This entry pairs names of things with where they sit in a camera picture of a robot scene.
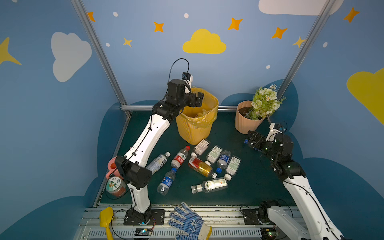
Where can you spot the right aluminium frame post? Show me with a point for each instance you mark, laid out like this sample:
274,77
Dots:
315,30

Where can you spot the square bottle near bin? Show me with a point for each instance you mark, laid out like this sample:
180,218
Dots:
200,148

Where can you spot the front aluminium rail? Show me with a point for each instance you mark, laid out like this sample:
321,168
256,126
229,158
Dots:
227,223

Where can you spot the left aluminium frame post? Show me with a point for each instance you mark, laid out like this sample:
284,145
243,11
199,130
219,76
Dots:
88,26

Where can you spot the right green circuit board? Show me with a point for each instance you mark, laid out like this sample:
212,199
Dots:
268,234

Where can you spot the blue label bottle front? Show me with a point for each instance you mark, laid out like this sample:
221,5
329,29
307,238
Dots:
165,185

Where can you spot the yellow plastic bin liner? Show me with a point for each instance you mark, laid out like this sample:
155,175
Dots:
200,117

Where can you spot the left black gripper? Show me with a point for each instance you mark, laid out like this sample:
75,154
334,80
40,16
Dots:
196,99

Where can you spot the large square bottle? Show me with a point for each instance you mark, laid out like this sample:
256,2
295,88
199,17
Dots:
210,186

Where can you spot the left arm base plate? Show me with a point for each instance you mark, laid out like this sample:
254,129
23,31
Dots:
156,216

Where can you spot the blue label bottle centre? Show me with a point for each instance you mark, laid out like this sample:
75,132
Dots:
223,160

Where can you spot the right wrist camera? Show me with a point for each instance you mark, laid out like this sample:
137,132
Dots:
275,129

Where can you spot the green circuit board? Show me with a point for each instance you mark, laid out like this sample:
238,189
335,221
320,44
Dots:
143,232
268,234

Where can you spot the pink watering can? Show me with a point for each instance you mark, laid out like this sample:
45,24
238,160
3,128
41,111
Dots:
113,171

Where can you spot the aluminium frame post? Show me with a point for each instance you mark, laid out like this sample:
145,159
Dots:
315,30
88,26

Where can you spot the left green circuit board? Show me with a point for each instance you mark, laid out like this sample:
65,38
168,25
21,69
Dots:
143,232

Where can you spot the red label water bottle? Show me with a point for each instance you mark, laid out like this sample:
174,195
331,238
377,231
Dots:
180,157

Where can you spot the red yellow tea bottle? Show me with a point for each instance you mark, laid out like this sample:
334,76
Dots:
202,168

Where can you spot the pink ribbed flower pot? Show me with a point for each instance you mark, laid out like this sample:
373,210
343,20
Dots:
242,124

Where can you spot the rear aluminium frame rail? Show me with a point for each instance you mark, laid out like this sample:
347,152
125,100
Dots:
149,108

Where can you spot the clear bottle white cap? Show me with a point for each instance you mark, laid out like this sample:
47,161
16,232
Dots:
158,163

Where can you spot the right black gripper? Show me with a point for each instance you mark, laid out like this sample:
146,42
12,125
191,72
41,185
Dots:
255,139

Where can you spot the yellow toy shovel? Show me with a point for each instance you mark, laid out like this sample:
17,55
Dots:
106,217

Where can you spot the green white artificial flowers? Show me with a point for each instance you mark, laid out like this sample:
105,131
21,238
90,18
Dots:
264,103

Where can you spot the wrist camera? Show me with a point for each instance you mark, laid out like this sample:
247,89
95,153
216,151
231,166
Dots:
275,129
188,78

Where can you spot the square bottle green label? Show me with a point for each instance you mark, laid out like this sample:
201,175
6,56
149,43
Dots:
232,167
213,155

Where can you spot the blue dotted work glove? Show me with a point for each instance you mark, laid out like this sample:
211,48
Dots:
190,223

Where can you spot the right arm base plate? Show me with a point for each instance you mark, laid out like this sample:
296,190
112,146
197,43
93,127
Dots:
256,217

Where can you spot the round floral tin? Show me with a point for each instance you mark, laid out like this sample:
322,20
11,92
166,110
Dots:
116,186

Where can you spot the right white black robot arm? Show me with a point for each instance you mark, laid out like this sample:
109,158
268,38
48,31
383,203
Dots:
278,148

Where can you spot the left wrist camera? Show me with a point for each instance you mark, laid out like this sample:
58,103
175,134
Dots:
188,78

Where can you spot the yellow ribbed waste bin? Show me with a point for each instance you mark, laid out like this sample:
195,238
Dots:
193,135

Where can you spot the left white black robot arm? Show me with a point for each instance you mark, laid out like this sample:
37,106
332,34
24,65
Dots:
132,166

